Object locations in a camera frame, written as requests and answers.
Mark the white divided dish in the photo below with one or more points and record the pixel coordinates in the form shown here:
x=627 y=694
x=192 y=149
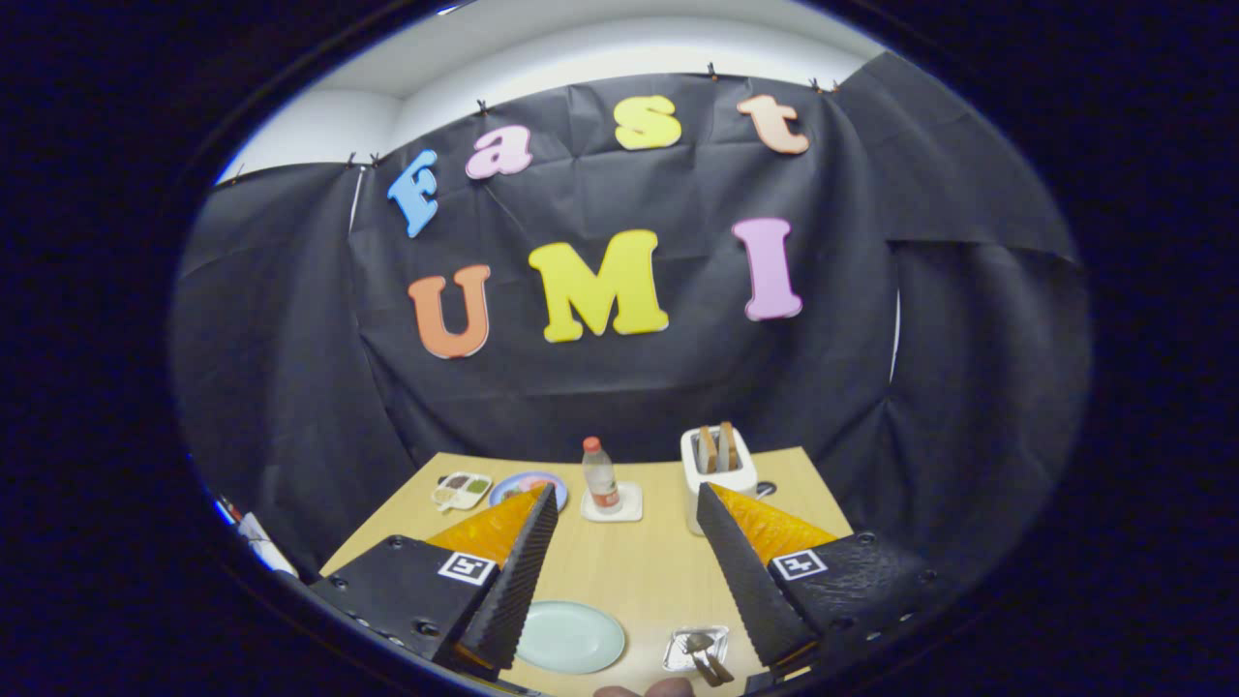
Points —
x=462 y=491

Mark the white toaster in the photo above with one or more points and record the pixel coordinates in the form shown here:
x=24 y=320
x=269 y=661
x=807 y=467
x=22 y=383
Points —
x=738 y=478

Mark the light green plate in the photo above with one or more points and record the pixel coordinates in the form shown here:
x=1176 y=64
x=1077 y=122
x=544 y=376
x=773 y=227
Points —
x=571 y=639

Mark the blue plate with food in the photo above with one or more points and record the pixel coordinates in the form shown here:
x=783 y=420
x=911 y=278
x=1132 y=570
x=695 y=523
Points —
x=513 y=487

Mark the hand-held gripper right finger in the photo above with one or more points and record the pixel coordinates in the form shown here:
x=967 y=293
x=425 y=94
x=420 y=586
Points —
x=750 y=581

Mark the brown toast slice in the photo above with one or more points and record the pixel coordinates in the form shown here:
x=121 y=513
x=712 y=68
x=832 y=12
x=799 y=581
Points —
x=708 y=450
x=729 y=445

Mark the white square coaster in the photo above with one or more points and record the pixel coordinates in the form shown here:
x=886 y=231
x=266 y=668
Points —
x=631 y=505

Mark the clear water bottle red label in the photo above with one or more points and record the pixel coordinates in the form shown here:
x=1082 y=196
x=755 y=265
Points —
x=600 y=479

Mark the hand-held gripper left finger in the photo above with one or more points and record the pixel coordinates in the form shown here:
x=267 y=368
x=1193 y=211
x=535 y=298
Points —
x=513 y=581

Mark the metal perforated basket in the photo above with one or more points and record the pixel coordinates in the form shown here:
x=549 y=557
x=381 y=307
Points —
x=678 y=655

